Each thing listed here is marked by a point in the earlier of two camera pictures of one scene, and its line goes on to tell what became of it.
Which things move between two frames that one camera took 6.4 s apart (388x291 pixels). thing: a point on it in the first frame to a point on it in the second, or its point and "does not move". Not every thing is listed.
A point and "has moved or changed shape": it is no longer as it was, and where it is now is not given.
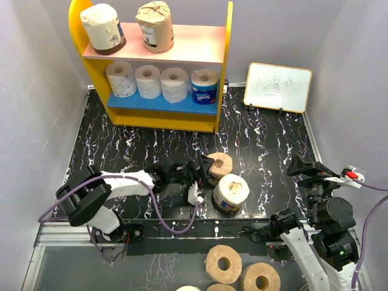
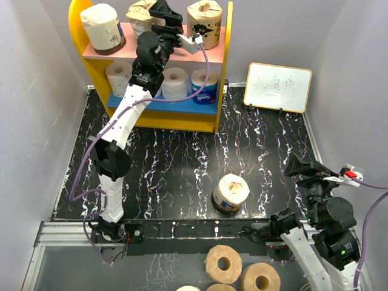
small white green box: x=225 y=88 does not move
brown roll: x=222 y=165 to x=204 y=17
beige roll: x=230 y=193 does not move
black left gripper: x=199 y=174 to x=172 y=25
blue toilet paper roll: x=204 y=83 does not move
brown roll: x=155 y=22 has moved or changed shape
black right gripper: x=316 y=170 does not move
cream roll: x=103 y=30 does not move
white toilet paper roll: x=174 y=85 does not move
